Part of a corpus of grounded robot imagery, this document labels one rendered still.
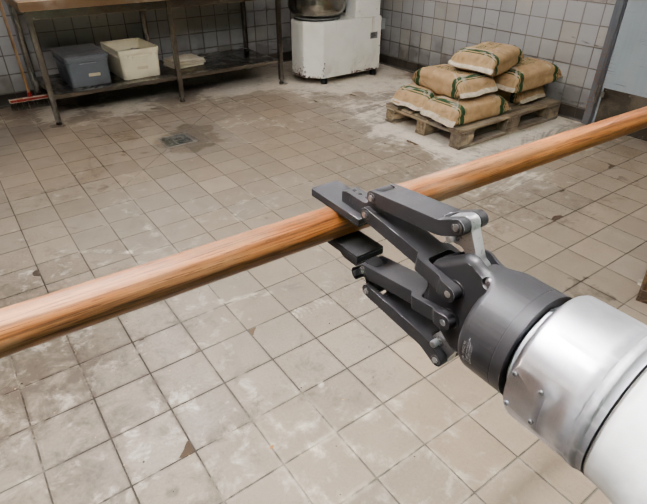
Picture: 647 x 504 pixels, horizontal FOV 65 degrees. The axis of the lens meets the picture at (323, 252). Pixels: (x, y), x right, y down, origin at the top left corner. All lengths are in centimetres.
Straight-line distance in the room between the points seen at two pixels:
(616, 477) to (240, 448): 150
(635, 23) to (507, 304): 425
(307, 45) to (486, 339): 503
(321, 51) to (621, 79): 258
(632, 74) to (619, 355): 428
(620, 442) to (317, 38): 508
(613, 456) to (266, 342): 181
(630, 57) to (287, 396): 360
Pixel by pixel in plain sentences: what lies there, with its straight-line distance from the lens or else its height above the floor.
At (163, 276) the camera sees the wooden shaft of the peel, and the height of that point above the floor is 118.
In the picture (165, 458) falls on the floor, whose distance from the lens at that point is 176.
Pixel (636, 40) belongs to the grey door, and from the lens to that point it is 453.
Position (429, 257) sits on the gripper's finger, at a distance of 38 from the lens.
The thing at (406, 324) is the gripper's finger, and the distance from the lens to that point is 42.
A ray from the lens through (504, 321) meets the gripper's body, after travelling 32.
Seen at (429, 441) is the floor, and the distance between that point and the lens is 176.
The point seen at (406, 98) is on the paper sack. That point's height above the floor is 23.
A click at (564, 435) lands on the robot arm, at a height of 116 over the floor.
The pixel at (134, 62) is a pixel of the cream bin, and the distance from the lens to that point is 489.
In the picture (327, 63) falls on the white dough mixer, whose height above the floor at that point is 20.
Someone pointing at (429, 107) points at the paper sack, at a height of 23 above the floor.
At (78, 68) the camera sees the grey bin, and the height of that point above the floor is 38.
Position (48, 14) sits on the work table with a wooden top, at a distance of 457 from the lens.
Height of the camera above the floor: 139
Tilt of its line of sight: 33 degrees down
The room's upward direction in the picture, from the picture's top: straight up
